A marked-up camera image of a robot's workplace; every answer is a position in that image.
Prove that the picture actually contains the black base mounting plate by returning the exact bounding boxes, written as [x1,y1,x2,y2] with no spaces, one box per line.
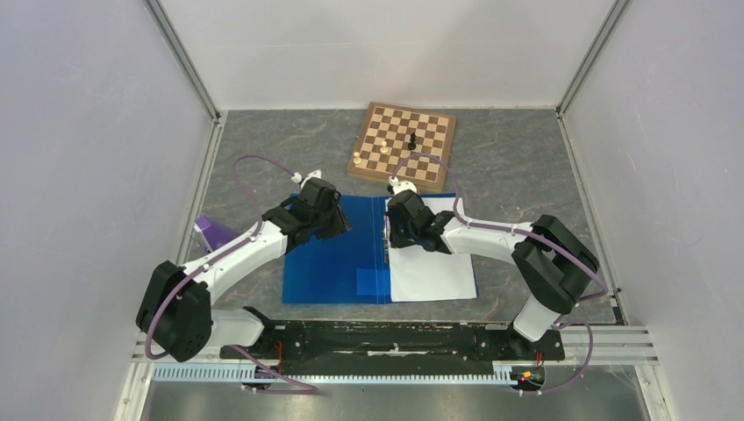
[247,320,565,376]

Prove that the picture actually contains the wooden chessboard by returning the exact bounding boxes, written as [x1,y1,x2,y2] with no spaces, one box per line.
[347,102,457,193]

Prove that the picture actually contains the blue folder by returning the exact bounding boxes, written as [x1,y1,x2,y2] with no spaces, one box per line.
[282,194,480,306]

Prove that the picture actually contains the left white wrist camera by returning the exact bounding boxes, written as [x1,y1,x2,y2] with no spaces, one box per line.
[291,169,322,188]

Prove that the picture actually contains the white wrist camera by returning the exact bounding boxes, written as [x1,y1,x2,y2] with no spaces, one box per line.
[291,169,322,188]
[387,176,418,196]

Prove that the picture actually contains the metal folder clip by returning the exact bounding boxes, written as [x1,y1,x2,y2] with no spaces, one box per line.
[382,223,390,265]

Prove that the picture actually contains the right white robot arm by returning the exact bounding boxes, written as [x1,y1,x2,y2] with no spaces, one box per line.
[386,190,607,358]

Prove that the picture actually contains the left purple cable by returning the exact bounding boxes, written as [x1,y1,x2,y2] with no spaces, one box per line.
[144,153,324,396]

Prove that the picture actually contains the grey slotted cable duct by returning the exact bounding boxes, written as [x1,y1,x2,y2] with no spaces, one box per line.
[153,362,518,386]

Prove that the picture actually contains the purple cable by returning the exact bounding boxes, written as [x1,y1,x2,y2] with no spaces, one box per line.
[144,153,324,396]
[390,153,609,396]

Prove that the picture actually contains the purple stapler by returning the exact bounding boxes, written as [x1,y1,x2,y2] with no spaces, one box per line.
[193,216,239,253]

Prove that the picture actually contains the white paper stack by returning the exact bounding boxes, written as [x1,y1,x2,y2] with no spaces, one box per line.
[385,195,479,303]

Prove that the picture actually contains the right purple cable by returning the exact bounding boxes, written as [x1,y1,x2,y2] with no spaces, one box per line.
[390,153,609,396]

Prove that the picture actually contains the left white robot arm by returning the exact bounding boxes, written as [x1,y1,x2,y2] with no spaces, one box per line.
[135,175,351,362]

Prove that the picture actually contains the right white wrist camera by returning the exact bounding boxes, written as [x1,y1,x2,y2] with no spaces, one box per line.
[387,176,418,196]

